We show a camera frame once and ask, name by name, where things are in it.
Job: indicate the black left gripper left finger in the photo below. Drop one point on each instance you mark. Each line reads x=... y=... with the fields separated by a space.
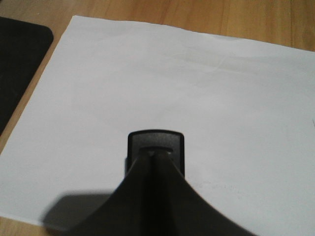
x=120 y=215

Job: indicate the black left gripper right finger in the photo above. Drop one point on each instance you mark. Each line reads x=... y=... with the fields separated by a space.
x=181 y=211

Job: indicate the white paper sheet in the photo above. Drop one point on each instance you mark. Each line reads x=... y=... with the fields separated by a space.
x=246 y=110

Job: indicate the wooden desk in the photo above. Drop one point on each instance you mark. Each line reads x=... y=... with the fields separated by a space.
x=288 y=23

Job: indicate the black computer monitor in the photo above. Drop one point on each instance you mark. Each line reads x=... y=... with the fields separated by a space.
x=23 y=46

